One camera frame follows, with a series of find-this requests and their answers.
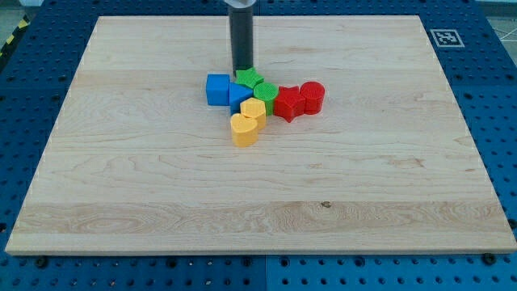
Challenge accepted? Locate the yellow black hazard tape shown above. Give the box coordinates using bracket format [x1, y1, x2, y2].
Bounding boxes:
[1, 15, 31, 59]

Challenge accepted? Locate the white fiducial marker tag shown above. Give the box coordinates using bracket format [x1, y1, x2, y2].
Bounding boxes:
[431, 28, 464, 48]

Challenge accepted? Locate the red cylinder block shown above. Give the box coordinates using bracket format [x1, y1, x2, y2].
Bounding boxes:
[300, 81, 326, 115]

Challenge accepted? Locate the yellow hexagon block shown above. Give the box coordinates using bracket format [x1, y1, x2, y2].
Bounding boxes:
[240, 98, 267, 130]

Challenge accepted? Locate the green cylinder block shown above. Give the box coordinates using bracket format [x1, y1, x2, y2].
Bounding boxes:
[254, 82, 279, 116]

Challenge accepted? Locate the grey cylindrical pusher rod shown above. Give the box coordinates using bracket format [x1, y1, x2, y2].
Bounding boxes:
[225, 0, 256, 75]

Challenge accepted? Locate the red star block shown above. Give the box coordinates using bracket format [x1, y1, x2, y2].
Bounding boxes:
[274, 86, 305, 123]

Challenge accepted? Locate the green star block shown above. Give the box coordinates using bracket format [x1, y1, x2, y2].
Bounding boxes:
[235, 67, 264, 89]

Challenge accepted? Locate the yellow heart block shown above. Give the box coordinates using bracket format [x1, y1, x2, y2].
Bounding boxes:
[230, 113, 259, 147]

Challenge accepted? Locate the blue cube block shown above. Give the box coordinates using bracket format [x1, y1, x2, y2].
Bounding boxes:
[205, 74, 230, 106]

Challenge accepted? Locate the blue triangle block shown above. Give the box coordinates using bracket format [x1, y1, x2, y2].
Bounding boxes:
[229, 82, 253, 115]

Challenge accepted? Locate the light wooden board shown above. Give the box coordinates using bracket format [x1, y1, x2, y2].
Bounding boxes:
[6, 15, 516, 256]

